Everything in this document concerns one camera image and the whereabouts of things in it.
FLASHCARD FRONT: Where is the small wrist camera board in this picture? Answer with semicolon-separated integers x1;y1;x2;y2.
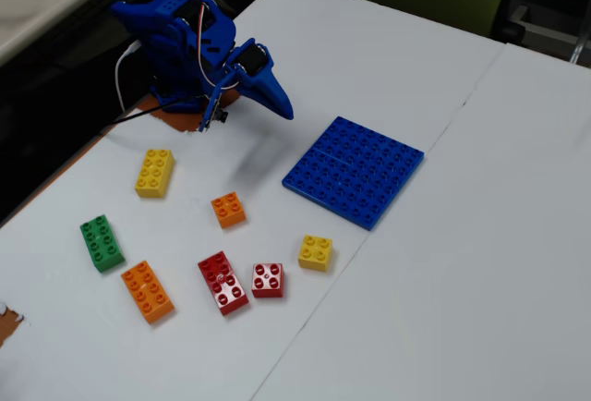
198;72;231;133

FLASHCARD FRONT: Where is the red 2x2 block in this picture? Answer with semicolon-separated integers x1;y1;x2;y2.
251;261;285;299

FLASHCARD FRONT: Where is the orange 2x2 block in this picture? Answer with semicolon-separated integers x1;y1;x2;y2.
211;191;247;230

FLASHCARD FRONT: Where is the red white servo wire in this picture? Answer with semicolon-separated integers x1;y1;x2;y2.
192;0;223;91

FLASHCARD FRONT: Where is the yellow 2x4 block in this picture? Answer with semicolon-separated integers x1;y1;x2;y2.
134;148;176;200

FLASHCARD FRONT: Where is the green 2x4 block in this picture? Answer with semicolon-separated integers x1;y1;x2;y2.
78;213;127;274

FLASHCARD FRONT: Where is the grey metal frame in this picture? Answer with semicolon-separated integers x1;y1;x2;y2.
501;3;591;67

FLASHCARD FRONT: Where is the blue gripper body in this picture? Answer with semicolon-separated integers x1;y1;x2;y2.
223;38;274;87

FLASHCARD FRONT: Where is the orange 2x4 block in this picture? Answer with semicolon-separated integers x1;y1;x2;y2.
120;260;176;325

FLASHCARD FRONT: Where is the red 2x4 block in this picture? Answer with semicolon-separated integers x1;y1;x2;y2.
197;250;250;317

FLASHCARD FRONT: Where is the blue 8x8 baseplate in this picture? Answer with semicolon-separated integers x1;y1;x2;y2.
281;115;426;232

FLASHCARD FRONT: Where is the white cable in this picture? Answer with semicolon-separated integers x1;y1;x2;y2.
115;40;142;114

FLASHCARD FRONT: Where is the black cable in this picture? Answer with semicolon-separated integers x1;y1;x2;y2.
109;99;186;127

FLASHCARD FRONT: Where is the yellow 2x2 block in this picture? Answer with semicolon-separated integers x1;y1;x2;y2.
297;234;334;273

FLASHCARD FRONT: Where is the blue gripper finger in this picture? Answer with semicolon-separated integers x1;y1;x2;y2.
232;76;294;121
257;61;295;121

